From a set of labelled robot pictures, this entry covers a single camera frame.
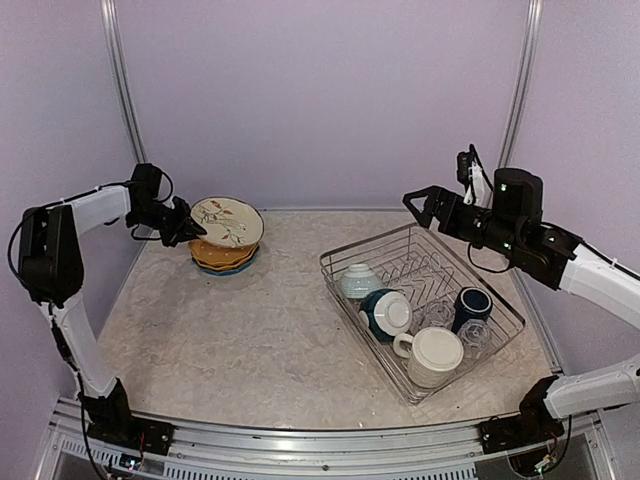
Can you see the clear glass near plates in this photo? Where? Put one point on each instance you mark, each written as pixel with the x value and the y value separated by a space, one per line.
pixel 439 313

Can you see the front aluminium frame rail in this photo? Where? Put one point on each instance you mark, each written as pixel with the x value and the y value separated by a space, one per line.
pixel 201 450

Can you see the metal wire dish rack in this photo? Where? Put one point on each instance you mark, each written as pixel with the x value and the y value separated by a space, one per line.
pixel 424 268

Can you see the left aluminium frame post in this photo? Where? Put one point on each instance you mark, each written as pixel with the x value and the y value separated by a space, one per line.
pixel 117 60

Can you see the yellow polka dot plate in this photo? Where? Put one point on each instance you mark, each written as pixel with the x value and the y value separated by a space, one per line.
pixel 224 261
pixel 200 246

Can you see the right aluminium frame post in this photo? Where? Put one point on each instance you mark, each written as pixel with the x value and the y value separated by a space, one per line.
pixel 523 80

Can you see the clear glass near rim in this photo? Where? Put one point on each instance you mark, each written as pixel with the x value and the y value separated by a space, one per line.
pixel 475 334

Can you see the teal and white bowl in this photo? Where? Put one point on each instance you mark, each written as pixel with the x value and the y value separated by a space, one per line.
pixel 386 313

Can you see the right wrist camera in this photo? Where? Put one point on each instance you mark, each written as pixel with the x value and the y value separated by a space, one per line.
pixel 472 175

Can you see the dark blue cup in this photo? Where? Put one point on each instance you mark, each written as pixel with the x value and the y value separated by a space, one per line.
pixel 471 303

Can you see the cream bird pattern plate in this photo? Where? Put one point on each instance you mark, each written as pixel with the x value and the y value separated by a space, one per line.
pixel 228 222

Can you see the pale green ribbed bowl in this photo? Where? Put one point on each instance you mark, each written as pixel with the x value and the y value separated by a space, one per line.
pixel 358 281

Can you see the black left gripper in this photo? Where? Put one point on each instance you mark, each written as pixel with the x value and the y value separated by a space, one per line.
pixel 186 223

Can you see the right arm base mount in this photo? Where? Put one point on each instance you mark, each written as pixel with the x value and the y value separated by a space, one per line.
pixel 517 431

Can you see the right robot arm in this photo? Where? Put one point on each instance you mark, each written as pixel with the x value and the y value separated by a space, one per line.
pixel 555 257

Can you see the aluminium frame post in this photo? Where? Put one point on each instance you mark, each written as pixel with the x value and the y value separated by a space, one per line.
pixel 523 80
pixel 117 60

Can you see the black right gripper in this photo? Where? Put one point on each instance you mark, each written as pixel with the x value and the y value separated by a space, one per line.
pixel 436 206

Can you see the blue polka dot plate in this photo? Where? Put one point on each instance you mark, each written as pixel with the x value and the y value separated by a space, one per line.
pixel 228 272

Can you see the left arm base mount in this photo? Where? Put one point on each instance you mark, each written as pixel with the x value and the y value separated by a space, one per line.
pixel 135 433

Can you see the white ribbed mug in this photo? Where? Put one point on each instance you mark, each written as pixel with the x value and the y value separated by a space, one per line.
pixel 432 355

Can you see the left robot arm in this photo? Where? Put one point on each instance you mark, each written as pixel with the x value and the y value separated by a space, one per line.
pixel 45 257

